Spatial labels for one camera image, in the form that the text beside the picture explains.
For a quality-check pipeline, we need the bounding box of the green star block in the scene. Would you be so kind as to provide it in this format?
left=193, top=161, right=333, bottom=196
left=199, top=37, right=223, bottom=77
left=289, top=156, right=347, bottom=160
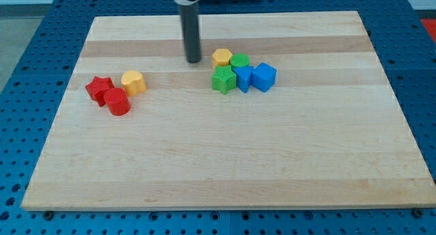
left=211, top=65, right=237, bottom=95

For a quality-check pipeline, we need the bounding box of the red star block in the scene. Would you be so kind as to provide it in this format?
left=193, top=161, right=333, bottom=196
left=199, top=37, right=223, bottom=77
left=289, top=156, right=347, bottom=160
left=85, top=76, right=114, bottom=107

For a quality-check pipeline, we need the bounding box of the blue triangle block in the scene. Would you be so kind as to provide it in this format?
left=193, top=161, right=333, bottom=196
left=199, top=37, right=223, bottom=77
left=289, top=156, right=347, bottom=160
left=233, top=66, right=254, bottom=93

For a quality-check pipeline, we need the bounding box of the yellow hexagon block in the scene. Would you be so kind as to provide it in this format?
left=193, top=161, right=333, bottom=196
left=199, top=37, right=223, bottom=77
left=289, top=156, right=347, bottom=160
left=212, top=48, right=233, bottom=69

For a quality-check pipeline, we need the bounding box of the green cylinder block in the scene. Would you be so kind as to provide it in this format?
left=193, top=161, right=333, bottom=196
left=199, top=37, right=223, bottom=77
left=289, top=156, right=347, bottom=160
left=230, top=53, right=250, bottom=67

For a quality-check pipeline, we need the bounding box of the blue cube block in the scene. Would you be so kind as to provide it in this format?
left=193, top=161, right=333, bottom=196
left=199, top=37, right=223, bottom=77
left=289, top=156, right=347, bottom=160
left=251, top=63, right=277, bottom=93

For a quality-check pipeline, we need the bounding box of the light wooden board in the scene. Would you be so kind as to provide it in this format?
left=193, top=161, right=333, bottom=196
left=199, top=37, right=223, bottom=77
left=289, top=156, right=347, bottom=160
left=21, top=11, right=435, bottom=211

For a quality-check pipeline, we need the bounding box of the yellow heart block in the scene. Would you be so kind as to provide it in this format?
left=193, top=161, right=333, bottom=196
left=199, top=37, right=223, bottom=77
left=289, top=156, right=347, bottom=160
left=121, top=70, right=147, bottom=97

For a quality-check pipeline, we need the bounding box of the red cylinder block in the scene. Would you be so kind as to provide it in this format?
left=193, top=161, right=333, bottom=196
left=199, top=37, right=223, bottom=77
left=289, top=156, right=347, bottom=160
left=104, top=87, right=131, bottom=116

